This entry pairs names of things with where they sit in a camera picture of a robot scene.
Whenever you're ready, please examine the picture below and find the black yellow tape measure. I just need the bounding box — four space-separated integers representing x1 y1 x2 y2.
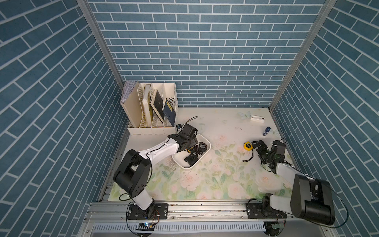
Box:
187 145 199 156

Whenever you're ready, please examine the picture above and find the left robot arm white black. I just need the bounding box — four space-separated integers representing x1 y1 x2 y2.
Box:
113 134 198 211

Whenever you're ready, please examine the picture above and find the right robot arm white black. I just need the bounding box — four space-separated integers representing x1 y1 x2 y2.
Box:
250 140 336 226

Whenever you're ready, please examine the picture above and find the white storage tray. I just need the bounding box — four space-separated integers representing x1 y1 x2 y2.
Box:
171 134 212 170

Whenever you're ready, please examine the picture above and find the round black tape measure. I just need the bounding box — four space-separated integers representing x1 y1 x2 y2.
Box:
197 142 208 155

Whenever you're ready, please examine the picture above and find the white rectangular box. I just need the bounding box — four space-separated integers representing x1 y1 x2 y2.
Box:
250 115 265 123

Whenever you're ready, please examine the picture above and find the small blue bottle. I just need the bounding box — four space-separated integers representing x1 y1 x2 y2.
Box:
263 126 271 136

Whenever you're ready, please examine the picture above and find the blue cover book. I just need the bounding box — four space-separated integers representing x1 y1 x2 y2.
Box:
163 99 176 127

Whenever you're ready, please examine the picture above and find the white plastic file organizer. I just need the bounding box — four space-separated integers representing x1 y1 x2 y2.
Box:
128 83 179 135

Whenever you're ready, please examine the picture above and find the black cover book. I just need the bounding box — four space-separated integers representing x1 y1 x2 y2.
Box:
151 89 165 123

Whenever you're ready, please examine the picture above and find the white and yellow book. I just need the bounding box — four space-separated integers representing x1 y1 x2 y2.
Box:
142 85 154 127

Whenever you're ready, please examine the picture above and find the beige file folder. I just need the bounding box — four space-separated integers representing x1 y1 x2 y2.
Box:
120 81 142 128

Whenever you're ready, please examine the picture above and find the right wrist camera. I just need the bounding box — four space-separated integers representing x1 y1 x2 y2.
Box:
271 140 286 155

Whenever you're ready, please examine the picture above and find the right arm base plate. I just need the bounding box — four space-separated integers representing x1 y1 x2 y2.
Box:
246 202 287 219

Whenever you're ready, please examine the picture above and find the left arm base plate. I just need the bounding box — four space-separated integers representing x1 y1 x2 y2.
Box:
126 202 169 220

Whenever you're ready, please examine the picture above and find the aluminium mounting rail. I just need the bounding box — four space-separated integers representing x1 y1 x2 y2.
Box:
78 200 338 237

